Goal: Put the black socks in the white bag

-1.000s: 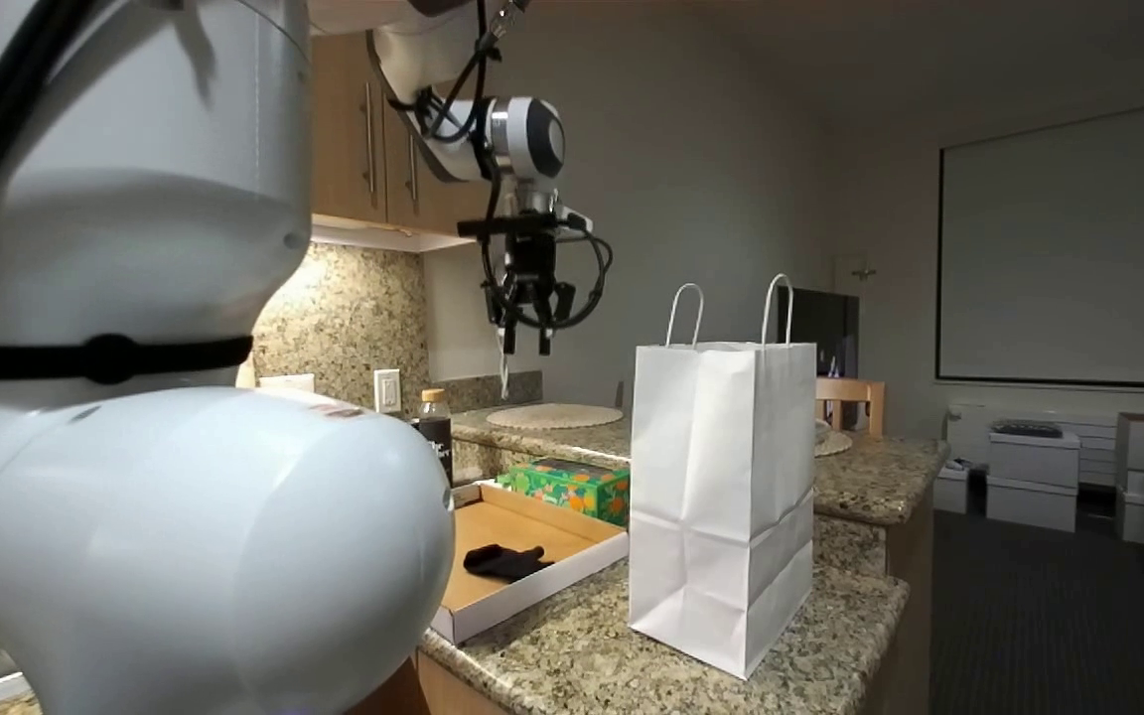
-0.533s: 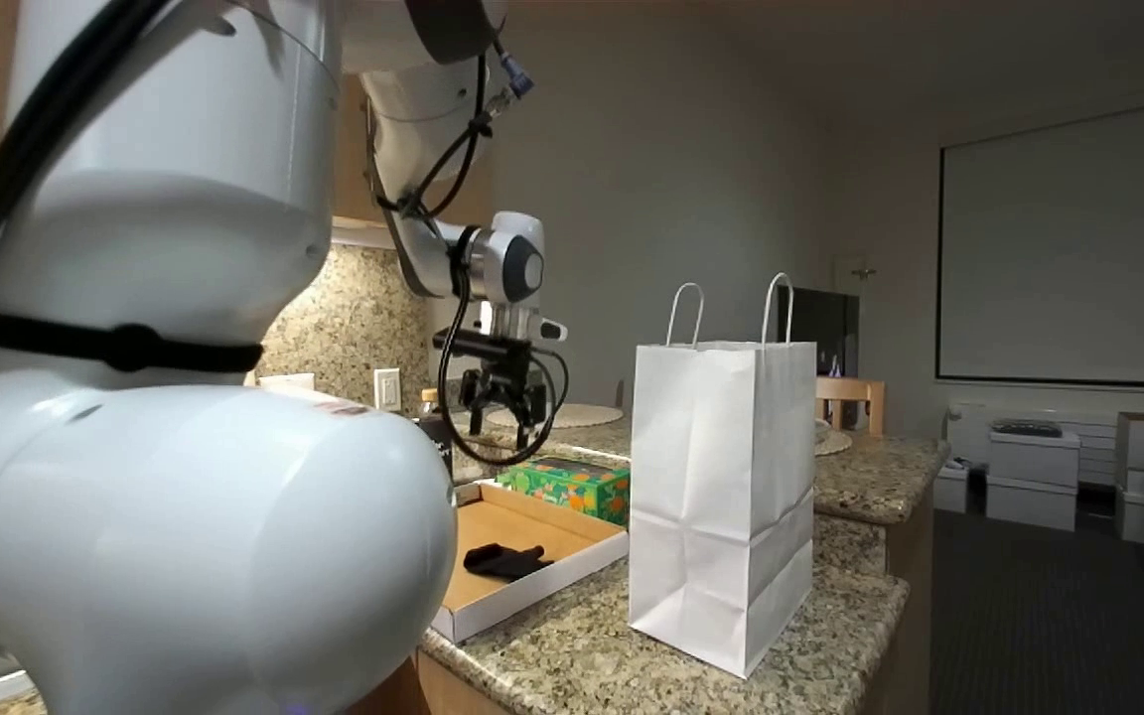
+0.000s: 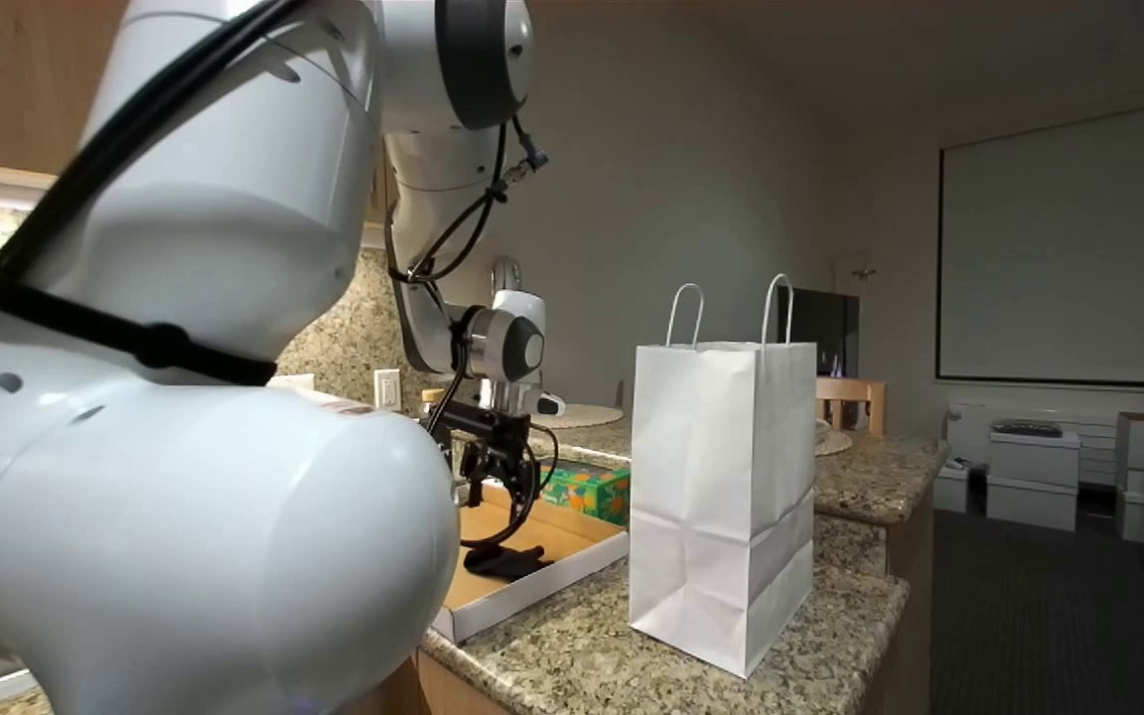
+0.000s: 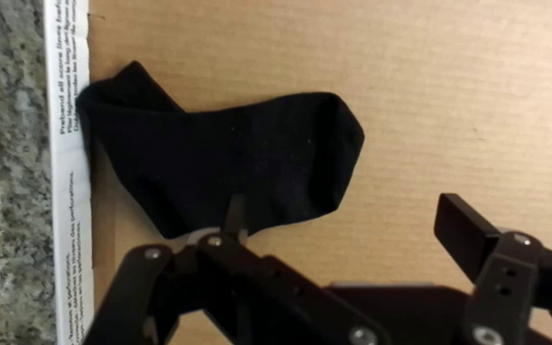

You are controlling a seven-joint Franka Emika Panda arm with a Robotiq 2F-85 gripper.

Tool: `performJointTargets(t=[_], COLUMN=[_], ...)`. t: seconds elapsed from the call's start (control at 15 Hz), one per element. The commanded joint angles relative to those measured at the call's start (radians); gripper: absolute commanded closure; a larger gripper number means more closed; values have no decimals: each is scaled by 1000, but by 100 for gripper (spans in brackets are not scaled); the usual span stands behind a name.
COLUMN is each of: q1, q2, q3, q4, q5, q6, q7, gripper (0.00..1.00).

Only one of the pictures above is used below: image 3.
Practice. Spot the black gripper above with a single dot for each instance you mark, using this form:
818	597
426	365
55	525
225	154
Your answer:
499	458

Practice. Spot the black sock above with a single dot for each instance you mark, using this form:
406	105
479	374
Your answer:
505	562

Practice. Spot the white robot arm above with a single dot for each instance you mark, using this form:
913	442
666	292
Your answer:
200	557

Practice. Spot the white paper bag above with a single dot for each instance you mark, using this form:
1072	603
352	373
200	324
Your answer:
717	501

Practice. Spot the green floral tissue box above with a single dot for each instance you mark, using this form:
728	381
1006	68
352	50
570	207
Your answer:
594	493

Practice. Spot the white-rimmed cardboard tray box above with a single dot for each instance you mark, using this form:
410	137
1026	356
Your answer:
556	570

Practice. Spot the round woven placemat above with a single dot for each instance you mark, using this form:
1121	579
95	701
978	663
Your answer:
594	414
832	442

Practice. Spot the wooden dining chair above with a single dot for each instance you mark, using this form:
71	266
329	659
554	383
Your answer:
852	399

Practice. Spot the small white box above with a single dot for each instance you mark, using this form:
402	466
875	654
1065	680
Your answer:
950	488

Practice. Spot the white projector screen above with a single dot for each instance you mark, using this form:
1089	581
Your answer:
1068	242

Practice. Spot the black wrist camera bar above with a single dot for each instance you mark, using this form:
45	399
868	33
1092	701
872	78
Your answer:
486	428

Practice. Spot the white wall outlet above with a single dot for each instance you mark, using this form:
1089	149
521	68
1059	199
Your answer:
388	386

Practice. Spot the small wall ornament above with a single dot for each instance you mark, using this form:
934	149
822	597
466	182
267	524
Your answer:
858	274

